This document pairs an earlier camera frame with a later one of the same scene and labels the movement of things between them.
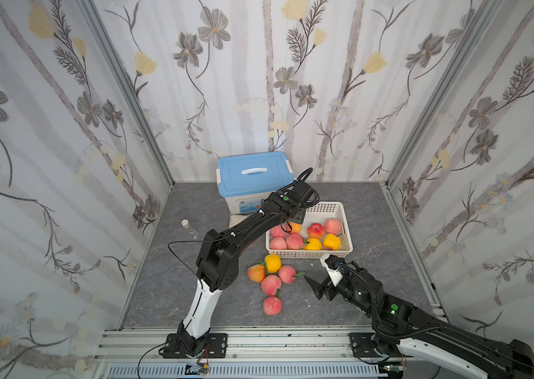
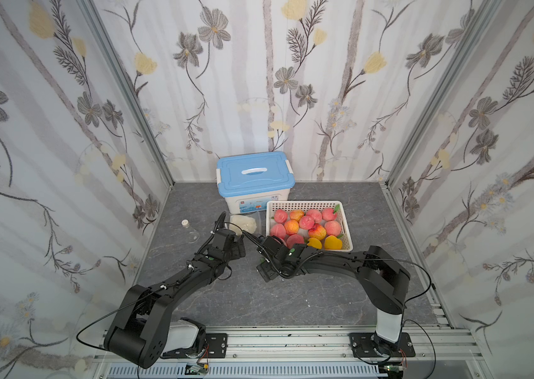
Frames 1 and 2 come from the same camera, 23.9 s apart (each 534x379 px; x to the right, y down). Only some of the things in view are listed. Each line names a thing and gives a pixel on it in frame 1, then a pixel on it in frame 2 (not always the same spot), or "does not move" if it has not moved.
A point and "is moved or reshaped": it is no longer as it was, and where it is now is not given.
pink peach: (277, 231) does not move
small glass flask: (193, 234) does not move
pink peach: (332, 226) does not move
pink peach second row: (294, 241) does not move
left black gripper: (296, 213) → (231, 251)
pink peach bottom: (272, 305) → (306, 222)
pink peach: (287, 274) is moved or reshaped
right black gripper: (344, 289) → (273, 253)
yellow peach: (314, 244) does not move
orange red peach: (315, 230) does not move
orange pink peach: (295, 227) does not move
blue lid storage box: (243, 179) does not move
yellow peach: (332, 242) does not move
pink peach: (270, 283) → (316, 215)
